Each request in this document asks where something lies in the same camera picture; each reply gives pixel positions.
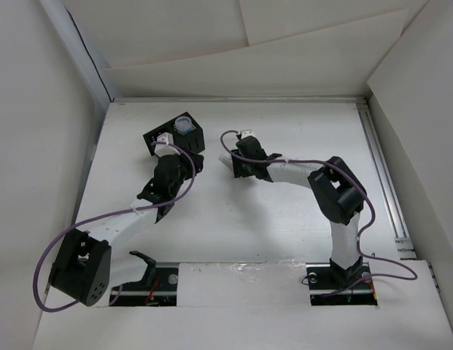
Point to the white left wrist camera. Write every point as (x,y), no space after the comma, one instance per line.
(163,145)

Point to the black two-compartment organizer box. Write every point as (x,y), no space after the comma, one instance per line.
(193,141)

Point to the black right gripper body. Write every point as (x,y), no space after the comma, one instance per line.
(242,167)

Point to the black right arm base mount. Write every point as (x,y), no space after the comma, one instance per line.
(328,288)

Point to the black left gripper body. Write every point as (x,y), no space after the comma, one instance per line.
(185,172)

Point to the clear jar of paper clips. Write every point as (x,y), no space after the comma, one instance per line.
(183,125)

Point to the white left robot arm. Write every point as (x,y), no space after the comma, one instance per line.
(85,268)

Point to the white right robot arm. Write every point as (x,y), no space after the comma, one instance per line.
(338,193)

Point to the aluminium rail back edge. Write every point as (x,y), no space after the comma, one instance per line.
(293,99)

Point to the aluminium rail right edge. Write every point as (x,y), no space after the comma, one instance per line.
(402,239)

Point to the orange highlighter marker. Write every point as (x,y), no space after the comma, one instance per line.
(227,161)

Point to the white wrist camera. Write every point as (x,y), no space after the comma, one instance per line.
(163,145)
(245,133)

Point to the aluminium rail edge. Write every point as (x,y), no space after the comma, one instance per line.
(402,239)
(293,99)

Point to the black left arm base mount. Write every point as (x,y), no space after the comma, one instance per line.
(139,280)

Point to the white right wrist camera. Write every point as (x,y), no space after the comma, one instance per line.
(245,133)

